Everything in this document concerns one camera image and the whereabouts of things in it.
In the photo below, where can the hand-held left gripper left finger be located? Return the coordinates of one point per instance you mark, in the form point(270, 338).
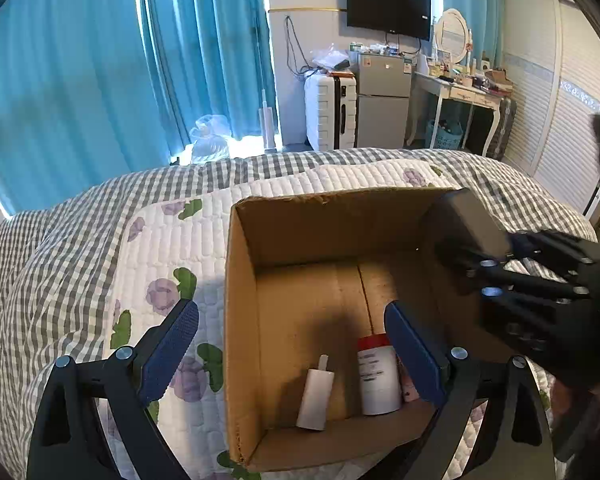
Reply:
point(172, 350)

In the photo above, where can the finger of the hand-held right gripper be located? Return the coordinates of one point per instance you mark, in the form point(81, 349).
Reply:
point(520, 302)
point(545, 250)

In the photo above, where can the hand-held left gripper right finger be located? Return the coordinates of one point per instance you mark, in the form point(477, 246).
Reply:
point(412, 355)

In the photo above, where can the black rectangular box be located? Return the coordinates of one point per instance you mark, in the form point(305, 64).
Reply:
point(462, 232)

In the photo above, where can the brown cardboard box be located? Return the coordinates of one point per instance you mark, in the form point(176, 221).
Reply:
point(300, 300)

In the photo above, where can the small pink packet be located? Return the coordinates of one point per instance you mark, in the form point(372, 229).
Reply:
point(409, 385)

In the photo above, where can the white bottle with red cap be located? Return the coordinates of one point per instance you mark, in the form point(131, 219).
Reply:
point(378, 380)

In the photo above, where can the white pump bottle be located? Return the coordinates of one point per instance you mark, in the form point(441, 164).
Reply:
point(314, 400)

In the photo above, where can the floral quilted bed mat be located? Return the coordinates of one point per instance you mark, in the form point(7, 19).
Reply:
point(180, 240)

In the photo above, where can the dark grey suitcase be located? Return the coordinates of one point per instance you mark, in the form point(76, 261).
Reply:
point(490, 125)

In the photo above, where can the grey checkered bed blanket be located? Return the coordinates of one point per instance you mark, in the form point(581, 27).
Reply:
point(55, 260)

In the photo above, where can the teal plastic basket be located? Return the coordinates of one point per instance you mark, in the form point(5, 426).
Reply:
point(444, 134)

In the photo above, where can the white louvred wardrobe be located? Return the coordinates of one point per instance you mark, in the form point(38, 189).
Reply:
point(550, 85)

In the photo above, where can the white vanity table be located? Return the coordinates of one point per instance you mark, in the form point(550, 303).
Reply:
point(455, 97)

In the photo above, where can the clear plastic bag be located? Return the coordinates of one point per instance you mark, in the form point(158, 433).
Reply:
point(209, 135)

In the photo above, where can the silver small refrigerator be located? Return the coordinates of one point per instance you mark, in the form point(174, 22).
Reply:
point(382, 97)

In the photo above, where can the white oval vanity mirror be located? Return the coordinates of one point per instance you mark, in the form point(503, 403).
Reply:
point(451, 35)

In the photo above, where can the white upright lint roller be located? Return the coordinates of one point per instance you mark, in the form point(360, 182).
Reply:
point(270, 125)

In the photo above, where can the white hard-shell suitcase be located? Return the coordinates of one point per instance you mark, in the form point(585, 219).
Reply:
point(329, 110)

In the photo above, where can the teal window curtain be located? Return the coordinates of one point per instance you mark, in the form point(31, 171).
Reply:
point(105, 60)

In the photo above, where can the black wall television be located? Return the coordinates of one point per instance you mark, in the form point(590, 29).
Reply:
point(387, 7)

